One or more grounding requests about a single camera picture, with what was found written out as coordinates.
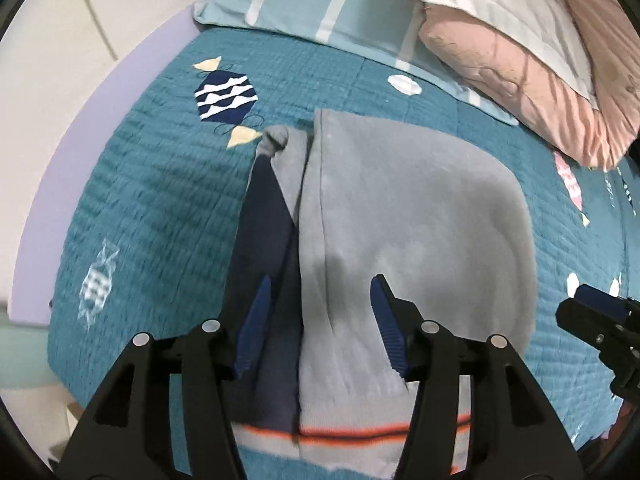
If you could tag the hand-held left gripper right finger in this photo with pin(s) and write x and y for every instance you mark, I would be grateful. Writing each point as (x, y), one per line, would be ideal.
(387, 320)

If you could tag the light blue striped pillow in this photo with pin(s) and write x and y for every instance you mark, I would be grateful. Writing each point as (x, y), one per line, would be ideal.
(325, 5)

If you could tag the grey and navy zip jacket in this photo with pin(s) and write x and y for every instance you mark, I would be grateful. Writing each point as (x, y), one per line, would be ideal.
(410, 220)

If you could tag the teal quilted blanket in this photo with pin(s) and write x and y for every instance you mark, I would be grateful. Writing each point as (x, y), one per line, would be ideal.
(150, 200)

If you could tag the white pillow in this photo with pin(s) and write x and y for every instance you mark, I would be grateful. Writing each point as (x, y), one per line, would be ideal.
(500, 5)

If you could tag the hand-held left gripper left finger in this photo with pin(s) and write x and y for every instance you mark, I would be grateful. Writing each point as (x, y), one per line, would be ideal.
(255, 325)

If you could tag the lavender bed frame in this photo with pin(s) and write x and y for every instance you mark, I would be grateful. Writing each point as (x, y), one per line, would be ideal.
(85, 150)

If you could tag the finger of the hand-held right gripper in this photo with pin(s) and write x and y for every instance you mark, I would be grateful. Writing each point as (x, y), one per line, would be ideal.
(582, 317)
(600, 299)

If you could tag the mint curved bed panel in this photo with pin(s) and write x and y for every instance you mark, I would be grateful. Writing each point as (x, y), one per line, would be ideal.
(22, 355)

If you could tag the pink comforter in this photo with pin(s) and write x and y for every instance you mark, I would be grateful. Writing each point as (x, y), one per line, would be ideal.
(540, 85)

